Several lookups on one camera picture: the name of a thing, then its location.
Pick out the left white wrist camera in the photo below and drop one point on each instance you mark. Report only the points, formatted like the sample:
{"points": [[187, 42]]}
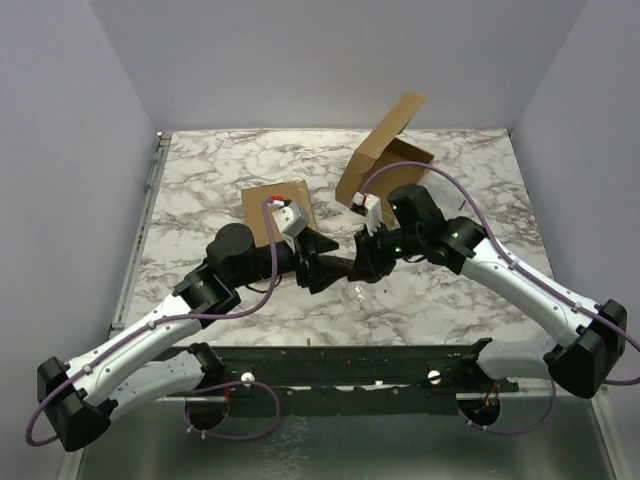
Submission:
{"points": [[290, 220]]}

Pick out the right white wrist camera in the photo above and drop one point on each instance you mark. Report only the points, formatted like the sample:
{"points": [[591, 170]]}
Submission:
{"points": [[368, 206]]}

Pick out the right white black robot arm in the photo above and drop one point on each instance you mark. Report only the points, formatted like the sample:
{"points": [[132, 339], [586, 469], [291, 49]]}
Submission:
{"points": [[582, 343]]}

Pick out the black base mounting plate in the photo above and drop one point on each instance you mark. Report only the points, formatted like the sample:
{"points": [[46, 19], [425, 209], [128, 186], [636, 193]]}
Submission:
{"points": [[255, 402]]}

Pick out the brown cardboard express box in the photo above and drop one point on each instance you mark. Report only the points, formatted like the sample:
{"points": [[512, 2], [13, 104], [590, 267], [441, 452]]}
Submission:
{"points": [[383, 161]]}

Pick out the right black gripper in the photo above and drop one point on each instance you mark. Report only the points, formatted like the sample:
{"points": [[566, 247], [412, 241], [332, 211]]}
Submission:
{"points": [[369, 255]]}

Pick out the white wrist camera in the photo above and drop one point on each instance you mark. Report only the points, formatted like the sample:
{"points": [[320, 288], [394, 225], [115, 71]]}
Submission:
{"points": [[290, 220], [368, 206]]}

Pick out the aluminium frame rail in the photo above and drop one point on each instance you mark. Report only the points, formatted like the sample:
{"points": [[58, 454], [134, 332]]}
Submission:
{"points": [[442, 370]]}

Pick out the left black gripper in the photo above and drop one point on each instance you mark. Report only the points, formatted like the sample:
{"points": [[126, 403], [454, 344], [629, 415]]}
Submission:
{"points": [[322, 272]]}

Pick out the clear plastic wrap piece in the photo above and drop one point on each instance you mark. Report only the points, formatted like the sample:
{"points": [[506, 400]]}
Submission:
{"points": [[361, 300]]}

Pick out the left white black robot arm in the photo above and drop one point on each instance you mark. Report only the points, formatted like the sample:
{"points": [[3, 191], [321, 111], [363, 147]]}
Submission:
{"points": [[82, 396]]}

